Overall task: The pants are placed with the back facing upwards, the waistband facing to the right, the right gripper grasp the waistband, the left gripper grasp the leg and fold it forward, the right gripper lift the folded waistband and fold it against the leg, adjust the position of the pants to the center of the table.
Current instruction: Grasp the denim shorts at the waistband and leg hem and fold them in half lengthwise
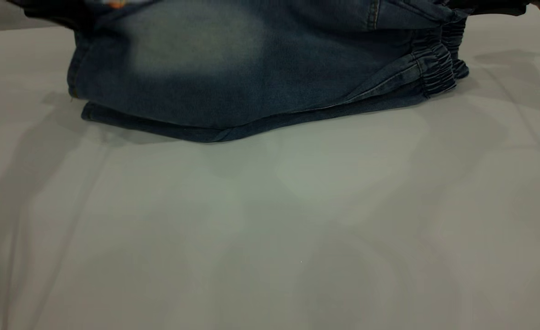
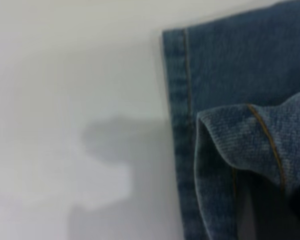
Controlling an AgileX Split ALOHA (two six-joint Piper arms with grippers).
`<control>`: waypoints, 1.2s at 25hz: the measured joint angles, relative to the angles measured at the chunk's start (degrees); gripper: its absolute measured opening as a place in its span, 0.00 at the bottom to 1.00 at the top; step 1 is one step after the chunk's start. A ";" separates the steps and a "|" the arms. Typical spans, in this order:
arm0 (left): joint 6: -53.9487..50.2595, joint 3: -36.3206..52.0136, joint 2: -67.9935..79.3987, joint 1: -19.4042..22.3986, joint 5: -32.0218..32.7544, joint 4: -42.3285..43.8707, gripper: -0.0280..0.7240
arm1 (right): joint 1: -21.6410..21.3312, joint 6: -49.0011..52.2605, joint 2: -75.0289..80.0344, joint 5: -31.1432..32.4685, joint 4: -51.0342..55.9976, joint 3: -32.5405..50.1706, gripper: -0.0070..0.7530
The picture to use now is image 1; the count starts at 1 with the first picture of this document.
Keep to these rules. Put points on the blue denim shorts basketball print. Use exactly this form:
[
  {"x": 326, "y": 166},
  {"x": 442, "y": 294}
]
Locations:
[{"x": 251, "y": 73}]

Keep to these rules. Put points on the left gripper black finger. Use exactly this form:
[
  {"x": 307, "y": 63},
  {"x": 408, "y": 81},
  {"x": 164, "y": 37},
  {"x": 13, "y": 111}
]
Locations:
[{"x": 41, "y": 9}]

